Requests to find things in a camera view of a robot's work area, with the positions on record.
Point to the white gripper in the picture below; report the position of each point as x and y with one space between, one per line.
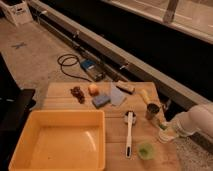
167 135

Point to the green pepper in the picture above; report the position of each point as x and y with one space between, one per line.
162 126

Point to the metal cup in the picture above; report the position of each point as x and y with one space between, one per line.
152 110

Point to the green paper cup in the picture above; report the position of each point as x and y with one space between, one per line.
145 151

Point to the wooden board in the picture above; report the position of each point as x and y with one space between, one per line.
165 158

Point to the white dish brush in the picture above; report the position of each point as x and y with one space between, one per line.
130 120

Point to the yellow banana toy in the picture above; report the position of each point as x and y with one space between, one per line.
145 96

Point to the light blue cloth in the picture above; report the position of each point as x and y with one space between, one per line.
117 96

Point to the brown eraser block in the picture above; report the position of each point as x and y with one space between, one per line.
125 87

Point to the blue sponge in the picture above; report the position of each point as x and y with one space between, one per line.
100 100

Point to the orange block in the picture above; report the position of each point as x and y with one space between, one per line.
93 89

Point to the dark grape bunch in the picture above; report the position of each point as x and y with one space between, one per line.
77 92

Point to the blue power box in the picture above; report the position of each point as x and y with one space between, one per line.
92 69

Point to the yellow plastic tub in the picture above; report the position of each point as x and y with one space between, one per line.
61 140

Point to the black chair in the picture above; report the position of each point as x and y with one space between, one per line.
15 105

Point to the white cardboard box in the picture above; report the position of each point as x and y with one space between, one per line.
17 14

